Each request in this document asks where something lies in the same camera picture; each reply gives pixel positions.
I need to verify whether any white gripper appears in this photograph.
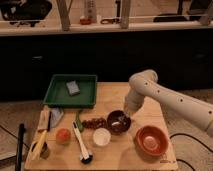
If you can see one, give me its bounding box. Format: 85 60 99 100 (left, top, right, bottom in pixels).
123 89 144 118

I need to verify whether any silver fork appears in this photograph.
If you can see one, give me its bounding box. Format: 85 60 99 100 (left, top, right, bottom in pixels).
112 116 131 126

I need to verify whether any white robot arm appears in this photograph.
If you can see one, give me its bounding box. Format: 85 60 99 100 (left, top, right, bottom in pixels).
124 69 213 138

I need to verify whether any purple bowl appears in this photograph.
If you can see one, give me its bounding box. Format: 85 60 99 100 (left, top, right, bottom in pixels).
107 110 131 135

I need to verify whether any orange-red bowl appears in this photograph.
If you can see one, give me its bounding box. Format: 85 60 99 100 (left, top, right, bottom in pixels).
135 125 168 157

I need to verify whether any red grapes bunch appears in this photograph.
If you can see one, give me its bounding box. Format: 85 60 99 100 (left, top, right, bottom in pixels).
82 118 107 129

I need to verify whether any green vegetable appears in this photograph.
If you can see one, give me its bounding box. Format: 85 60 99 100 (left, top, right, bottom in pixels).
75 109 84 132

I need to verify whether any grey sponge block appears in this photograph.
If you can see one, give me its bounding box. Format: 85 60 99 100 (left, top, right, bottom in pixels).
66 81 80 96

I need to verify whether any white black dish brush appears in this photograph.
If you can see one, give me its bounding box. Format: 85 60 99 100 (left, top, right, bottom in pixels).
72 122 93 164

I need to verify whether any orange tomato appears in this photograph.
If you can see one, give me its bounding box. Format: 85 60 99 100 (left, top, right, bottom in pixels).
56 128 71 145

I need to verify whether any grey folded cloth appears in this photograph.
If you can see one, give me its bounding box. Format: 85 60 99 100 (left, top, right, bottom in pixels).
50 108 64 128

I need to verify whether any green plastic tray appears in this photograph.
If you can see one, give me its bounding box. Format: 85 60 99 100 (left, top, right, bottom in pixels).
43 74 97 108

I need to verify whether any dark round cup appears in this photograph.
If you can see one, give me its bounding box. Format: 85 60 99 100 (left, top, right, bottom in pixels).
40 143 50 159

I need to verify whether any red object on shelf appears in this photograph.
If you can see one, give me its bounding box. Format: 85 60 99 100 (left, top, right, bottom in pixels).
79 16 92 25

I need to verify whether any black pole left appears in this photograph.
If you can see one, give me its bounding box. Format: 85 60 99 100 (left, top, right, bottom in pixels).
15 123 25 171

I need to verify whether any black cable on floor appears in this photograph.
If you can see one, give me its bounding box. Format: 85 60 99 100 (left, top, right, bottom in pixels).
169 132 213 171

